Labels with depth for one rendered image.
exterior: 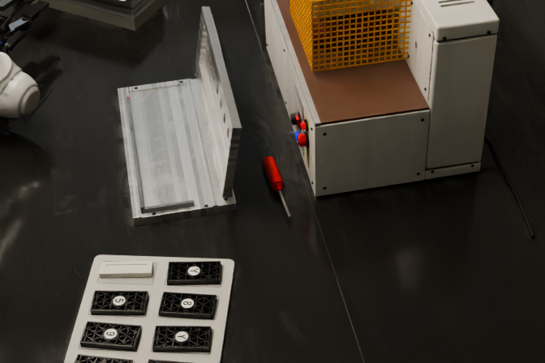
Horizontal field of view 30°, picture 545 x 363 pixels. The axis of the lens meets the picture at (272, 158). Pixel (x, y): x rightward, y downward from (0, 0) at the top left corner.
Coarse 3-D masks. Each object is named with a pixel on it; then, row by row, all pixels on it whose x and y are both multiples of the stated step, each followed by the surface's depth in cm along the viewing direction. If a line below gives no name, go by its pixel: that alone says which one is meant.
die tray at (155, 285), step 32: (128, 256) 195; (96, 288) 189; (128, 288) 188; (160, 288) 188; (192, 288) 188; (224, 288) 188; (96, 320) 183; (128, 320) 183; (160, 320) 182; (192, 320) 182; (224, 320) 182; (96, 352) 177; (128, 352) 177; (160, 352) 177; (192, 352) 177
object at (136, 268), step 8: (104, 264) 192; (112, 264) 192; (120, 264) 192; (128, 264) 192; (136, 264) 192; (144, 264) 192; (152, 264) 192; (104, 272) 190; (112, 272) 190; (120, 272) 190; (128, 272) 190; (136, 272) 190; (144, 272) 190
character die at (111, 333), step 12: (96, 324) 181; (108, 324) 181; (120, 324) 180; (84, 336) 179; (96, 336) 180; (108, 336) 178; (120, 336) 179; (132, 336) 179; (108, 348) 178; (120, 348) 177; (132, 348) 177
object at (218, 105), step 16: (208, 16) 221; (208, 32) 216; (208, 48) 222; (208, 64) 222; (224, 64) 208; (208, 80) 222; (224, 80) 203; (208, 96) 219; (224, 96) 199; (208, 112) 216; (224, 112) 205; (208, 128) 216; (224, 128) 205; (240, 128) 192; (224, 144) 205; (224, 160) 203; (224, 176) 200; (224, 192) 201
